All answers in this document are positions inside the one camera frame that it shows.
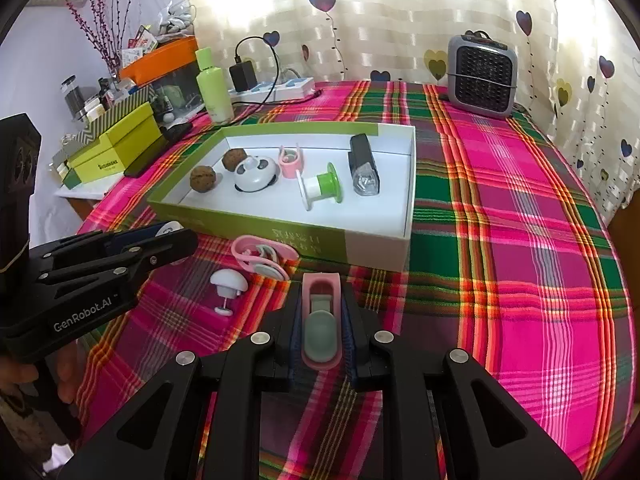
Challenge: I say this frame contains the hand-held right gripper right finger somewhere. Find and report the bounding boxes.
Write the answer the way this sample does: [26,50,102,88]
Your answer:
[340,292,583,480]

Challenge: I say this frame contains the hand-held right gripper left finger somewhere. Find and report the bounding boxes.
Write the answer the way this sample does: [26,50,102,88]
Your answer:
[60,292,306,480]

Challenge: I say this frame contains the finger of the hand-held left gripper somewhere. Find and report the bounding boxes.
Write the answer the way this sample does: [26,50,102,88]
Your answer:
[50,221,185,262]
[35,229,200,287]

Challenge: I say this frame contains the white round jar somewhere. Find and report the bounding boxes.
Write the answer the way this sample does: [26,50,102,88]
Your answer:
[154,220,188,266]

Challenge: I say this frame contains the green and white cardboard box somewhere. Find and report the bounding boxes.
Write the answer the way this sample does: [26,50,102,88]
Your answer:
[146,121,417,272]

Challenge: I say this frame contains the brown walnut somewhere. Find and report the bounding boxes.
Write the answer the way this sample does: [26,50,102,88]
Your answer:
[190,166,218,192]
[221,148,247,172]

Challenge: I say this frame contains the white egg-shaped panda toy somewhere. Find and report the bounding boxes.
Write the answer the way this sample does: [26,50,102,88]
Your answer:
[234,156,280,193]

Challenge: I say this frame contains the black flashlight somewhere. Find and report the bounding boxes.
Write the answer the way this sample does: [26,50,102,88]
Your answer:
[348,133,381,196]

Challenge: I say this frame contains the person's left hand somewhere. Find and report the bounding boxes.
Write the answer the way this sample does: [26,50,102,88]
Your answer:
[0,354,77,405]

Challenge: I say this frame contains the white side table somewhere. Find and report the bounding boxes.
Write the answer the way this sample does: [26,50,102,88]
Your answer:
[52,175,131,221]

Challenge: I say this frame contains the white mushroom-shaped hook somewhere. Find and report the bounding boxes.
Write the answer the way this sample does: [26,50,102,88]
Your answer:
[210,270,249,317]

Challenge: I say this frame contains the pink carabiner hook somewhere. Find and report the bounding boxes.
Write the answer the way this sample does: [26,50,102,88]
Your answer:
[231,235,301,281]

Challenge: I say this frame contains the black phone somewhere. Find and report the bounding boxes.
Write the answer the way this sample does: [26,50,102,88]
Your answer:
[122,122,193,178]

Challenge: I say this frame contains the yellow-green shoe box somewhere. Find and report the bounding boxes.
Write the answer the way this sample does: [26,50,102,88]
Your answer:
[67,101,168,186]

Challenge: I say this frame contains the chevron patterned box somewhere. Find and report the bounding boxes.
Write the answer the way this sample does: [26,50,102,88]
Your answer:
[70,85,157,146]

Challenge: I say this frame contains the clear plastic container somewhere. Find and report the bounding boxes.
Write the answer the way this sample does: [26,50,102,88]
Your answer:
[155,62,206,111]

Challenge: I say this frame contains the dark glass jar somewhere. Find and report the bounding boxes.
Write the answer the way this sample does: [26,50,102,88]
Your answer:
[61,76,86,118]

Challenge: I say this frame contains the green and white spool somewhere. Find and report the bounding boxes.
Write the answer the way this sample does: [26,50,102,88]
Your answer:
[297,162,347,211]

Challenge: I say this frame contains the green lotion bottle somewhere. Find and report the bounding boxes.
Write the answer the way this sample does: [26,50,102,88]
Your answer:
[195,47,235,125]

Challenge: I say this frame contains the orange box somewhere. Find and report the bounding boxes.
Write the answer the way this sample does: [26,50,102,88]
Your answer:
[120,36,198,86]

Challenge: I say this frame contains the black charger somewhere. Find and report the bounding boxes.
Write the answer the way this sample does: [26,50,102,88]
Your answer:
[229,60,258,93]

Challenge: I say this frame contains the stack of paper cards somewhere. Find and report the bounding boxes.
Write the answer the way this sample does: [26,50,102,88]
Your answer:
[122,25,161,63]

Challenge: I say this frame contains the plaid tablecloth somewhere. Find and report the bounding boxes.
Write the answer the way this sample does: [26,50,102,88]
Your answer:
[75,80,636,480]

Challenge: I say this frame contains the white power strip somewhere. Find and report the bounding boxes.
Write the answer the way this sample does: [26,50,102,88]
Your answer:
[229,76,317,105]

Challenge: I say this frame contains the purple flower branches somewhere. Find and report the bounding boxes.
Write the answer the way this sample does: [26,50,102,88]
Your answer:
[62,0,146,78]

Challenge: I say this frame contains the white plastic bag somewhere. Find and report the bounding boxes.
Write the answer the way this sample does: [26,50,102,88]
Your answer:
[157,0,196,36]

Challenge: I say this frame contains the grey fan heater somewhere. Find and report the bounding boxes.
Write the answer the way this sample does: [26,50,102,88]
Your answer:
[446,31,518,120]

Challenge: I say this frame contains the heart print curtain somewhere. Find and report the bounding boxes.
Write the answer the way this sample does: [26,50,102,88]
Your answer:
[180,0,640,221]

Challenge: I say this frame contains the black cable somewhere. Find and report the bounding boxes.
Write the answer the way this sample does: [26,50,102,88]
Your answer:
[235,35,323,107]

